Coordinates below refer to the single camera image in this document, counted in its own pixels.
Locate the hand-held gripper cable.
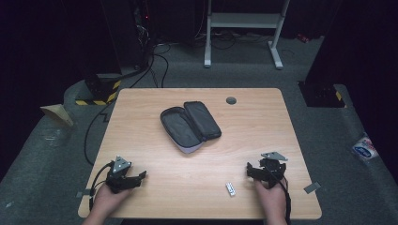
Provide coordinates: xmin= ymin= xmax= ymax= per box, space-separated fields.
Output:
xmin=88 ymin=161 xmax=115 ymax=214
xmin=268 ymin=167 xmax=293 ymax=225

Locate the left hand-held gripper cable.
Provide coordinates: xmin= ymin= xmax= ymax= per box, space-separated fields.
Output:
xmin=88 ymin=161 xmax=115 ymax=214

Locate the person's left hand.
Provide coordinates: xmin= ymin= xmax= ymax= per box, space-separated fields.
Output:
xmin=89 ymin=183 xmax=133 ymax=218

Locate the black yellow striped stand base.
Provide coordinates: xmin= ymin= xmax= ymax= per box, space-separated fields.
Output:
xmin=74 ymin=73 xmax=123 ymax=107

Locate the black floor cable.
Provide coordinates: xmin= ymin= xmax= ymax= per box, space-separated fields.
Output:
xmin=83 ymin=43 xmax=171 ymax=167

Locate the small white eraser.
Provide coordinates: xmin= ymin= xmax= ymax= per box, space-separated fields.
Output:
xmin=224 ymin=182 xmax=237 ymax=198

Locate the white blue plastic packet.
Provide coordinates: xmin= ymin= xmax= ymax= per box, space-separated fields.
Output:
xmin=351 ymin=133 xmax=380 ymax=162

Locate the black stand base yellow corner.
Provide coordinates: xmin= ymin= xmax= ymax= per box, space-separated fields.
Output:
xmin=298 ymin=81 xmax=347 ymax=109

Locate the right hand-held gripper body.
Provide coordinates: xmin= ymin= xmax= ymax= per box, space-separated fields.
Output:
xmin=258 ymin=151 xmax=289 ymax=189

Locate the tan cardboard piece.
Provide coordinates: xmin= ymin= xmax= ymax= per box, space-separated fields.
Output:
xmin=39 ymin=103 xmax=75 ymax=128

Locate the dark computer tower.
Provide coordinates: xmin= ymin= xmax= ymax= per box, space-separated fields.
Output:
xmin=99 ymin=0 xmax=155 ymax=68

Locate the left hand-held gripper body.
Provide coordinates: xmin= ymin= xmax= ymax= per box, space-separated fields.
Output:
xmin=105 ymin=155 xmax=141 ymax=195

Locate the right hand-held gripper cable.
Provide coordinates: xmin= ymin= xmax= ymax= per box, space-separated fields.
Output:
xmin=268 ymin=167 xmax=293 ymax=225

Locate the person's right hand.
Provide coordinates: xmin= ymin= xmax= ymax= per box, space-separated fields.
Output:
xmin=253 ymin=177 xmax=288 ymax=219

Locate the grey tape strip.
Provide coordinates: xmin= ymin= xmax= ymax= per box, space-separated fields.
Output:
xmin=75 ymin=188 xmax=92 ymax=199
xmin=302 ymin=181 xmax=322 ymax=195

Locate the white metal stand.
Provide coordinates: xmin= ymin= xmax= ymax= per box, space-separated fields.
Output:
xmin=203 ymin=0 xmax=291 ymax=70

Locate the black pencil case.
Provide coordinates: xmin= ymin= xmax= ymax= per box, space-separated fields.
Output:
xmin=160 ymin=100 xmax=222 ymax=155

